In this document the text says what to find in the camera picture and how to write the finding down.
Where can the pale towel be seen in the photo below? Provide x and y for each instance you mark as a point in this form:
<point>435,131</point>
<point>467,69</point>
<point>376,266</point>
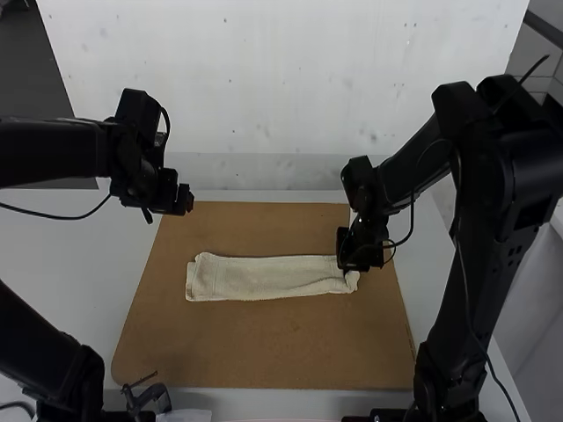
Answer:
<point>264,279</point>

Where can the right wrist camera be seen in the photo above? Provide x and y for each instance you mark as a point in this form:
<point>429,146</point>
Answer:
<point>357,178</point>

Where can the cork mat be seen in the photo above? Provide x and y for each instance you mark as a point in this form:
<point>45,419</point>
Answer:
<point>264,343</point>

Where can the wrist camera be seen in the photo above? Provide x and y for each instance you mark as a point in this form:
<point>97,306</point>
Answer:
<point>357,178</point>
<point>138,110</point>

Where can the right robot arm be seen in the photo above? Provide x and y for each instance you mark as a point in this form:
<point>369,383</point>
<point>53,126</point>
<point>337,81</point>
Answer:
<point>497,176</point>

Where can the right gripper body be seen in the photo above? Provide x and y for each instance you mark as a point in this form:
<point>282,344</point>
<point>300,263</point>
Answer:
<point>363,246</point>

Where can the black clamp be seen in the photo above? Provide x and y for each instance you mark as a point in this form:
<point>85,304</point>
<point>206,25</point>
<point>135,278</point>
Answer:
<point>147,395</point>

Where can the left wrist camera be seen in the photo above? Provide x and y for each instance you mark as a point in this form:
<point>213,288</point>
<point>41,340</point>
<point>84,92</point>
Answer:
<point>138,110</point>

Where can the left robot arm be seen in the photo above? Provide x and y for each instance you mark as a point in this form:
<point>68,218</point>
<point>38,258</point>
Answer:
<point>44,149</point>

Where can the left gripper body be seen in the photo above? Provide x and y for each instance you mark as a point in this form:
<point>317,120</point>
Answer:
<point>169,193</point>

